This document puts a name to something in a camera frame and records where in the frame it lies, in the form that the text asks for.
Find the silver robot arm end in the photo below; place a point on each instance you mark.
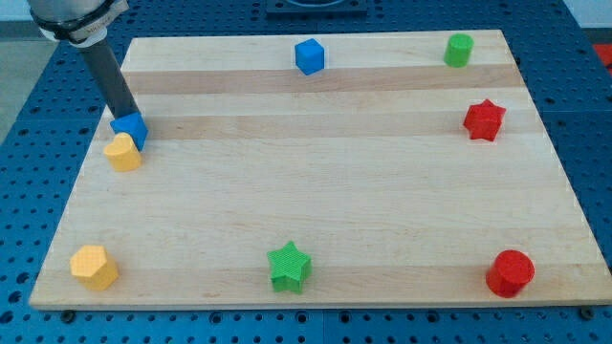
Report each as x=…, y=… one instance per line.
x=82, y=23

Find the yellow hexagon block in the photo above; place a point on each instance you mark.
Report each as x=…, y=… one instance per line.
x=94, y=268

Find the wooden board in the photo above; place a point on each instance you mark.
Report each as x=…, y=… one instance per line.
x=366, y=166

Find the green star block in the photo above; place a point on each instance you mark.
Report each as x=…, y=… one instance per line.
x=289, y=268

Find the blue cube block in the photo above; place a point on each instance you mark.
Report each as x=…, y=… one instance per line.
x=309, y=56

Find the yellow heart block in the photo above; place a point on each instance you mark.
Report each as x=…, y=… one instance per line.
x=122, y=153

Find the red star block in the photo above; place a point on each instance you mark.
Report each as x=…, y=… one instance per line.
x=484, y=120

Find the green cylinder block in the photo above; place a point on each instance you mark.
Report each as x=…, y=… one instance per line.
x=458, y=50

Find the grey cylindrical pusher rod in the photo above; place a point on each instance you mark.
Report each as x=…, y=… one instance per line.
x=105, y=69

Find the red cylinder block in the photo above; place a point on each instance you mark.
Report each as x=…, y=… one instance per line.
x=510, y=272

